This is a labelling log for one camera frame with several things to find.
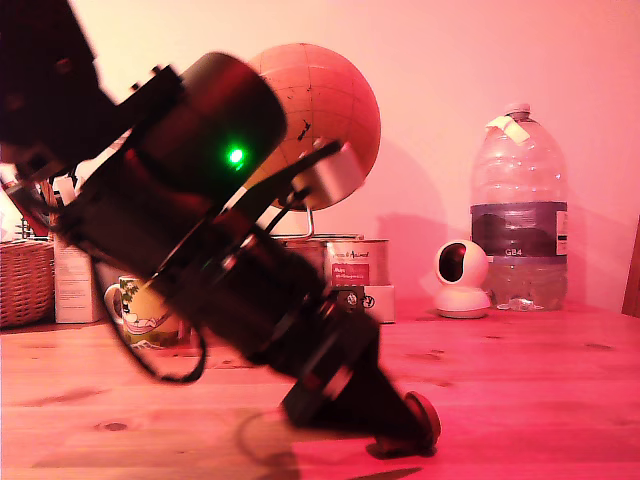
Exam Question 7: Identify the brown wooden board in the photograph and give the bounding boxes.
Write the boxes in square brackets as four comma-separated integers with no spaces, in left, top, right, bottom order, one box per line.
[621,214,640,319]

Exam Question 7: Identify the globe on metal stand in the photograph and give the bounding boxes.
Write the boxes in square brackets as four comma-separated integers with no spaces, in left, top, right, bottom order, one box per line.
[248,43,382,240]

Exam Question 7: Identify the grey camera box on bracket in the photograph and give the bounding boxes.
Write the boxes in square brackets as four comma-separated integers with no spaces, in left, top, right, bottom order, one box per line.
[234,139,364,209]

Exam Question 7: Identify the white carton box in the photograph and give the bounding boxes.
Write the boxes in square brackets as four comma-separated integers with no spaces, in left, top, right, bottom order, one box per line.
[53,234,109,324]

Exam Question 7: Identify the small white round camera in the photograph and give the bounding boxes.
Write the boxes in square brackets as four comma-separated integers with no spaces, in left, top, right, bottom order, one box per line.
[433,238,491,320]

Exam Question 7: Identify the coffee capsule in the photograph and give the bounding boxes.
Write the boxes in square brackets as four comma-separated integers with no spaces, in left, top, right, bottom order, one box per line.
[403,391,443,448]

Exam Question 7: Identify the white box with black sleeve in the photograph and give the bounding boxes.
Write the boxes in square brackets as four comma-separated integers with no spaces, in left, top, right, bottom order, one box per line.
[332,284,396,324]

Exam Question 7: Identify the metal can with red label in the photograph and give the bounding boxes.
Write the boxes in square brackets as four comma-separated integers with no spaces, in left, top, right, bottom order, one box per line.
[323,238,390,287]

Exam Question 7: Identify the wicker basket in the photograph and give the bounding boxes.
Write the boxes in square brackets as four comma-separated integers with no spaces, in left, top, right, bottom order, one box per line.
[0,238,56,330]

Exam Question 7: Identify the black wire rack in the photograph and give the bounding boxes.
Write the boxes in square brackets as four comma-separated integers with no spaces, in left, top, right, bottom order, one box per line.
[17,219,54,244]

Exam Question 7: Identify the black cable loop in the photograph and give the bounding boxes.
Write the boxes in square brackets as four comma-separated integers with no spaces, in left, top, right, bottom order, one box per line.
[117,319,207,385]

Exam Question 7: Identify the large clear water bottle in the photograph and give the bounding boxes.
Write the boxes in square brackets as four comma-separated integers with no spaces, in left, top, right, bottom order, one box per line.
[469,102,570,312]

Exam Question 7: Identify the printed coffee mug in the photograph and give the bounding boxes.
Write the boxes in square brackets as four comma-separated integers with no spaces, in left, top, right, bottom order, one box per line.
[103,274,187,351]

